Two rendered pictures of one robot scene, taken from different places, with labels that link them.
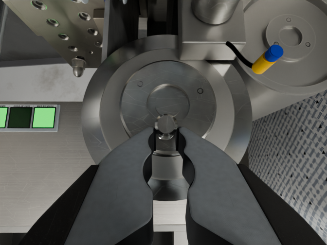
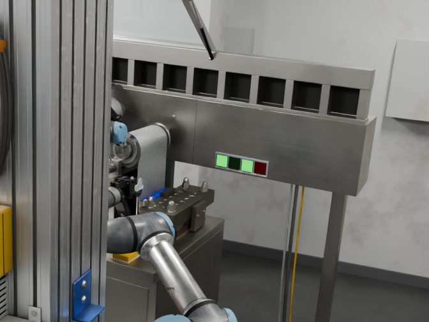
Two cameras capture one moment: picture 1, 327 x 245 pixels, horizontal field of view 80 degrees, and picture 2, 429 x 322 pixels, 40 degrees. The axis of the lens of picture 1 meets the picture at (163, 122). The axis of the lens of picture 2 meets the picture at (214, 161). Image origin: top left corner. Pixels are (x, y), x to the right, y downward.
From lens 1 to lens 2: 2.30 m
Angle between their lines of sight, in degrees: 22
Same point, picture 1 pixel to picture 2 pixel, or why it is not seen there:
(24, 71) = not seen: outside the picture
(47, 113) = (219, 162)
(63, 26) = (185, 197)
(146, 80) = (125, 156)
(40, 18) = (189, 200)
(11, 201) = (238, 118)
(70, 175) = (209, 126)
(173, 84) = (120, 154)
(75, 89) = (413, 227)
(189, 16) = (117, 166)
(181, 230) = (158, 90)
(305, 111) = not seen: hidden behind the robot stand
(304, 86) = not seen: hidden behind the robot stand
